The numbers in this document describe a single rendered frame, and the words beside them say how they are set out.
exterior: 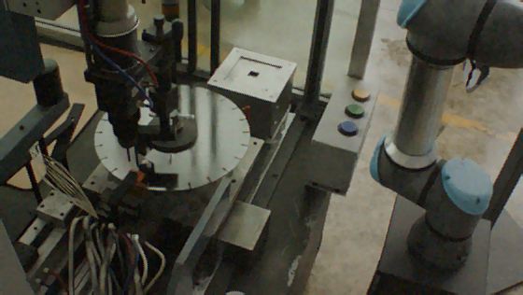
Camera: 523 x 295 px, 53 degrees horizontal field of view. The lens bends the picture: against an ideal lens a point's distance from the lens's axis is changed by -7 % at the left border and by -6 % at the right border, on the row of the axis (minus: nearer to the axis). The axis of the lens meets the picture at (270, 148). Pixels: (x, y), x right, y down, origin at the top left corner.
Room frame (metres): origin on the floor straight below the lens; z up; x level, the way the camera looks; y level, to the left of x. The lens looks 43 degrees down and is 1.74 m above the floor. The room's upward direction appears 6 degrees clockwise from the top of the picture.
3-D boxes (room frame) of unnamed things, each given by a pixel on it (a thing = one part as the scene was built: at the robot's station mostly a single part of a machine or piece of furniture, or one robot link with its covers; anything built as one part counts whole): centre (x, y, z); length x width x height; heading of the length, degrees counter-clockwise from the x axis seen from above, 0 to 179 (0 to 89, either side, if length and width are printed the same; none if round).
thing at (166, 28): (0.78, 0.20, 1.17); 0.06 x 0.05 x 0.20; 156
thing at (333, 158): (1.06, -0.18, 0.82); 0.28 x 0.11 x 0.15; 165
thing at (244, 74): (1.16, 0.06, 0.82); 0.18 x 0.18 x 0.15; 75
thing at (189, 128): (0.85, 0.21, 0.96); 0.11 x 0.11 x 0.03
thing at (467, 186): (0.79, -0.41, 0.91); 0.13 x 0.12 x 0.14; 56
